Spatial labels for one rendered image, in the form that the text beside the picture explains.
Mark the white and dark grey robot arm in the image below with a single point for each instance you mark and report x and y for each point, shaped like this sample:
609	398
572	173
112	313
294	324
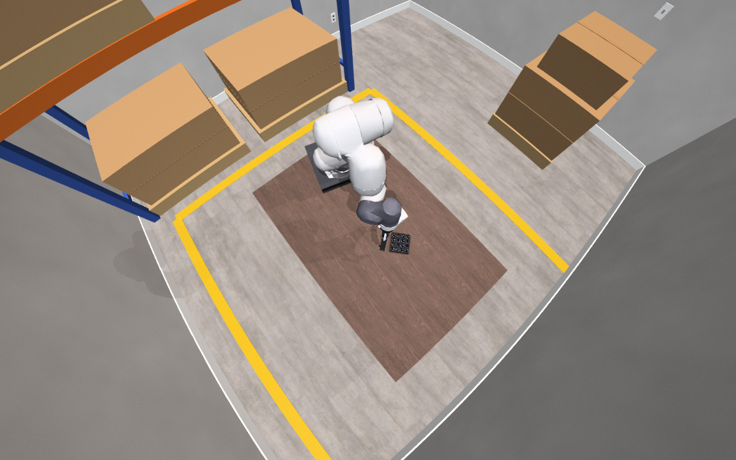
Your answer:
348	133

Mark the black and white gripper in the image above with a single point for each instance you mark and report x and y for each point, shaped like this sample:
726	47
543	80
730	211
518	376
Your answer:
385	235

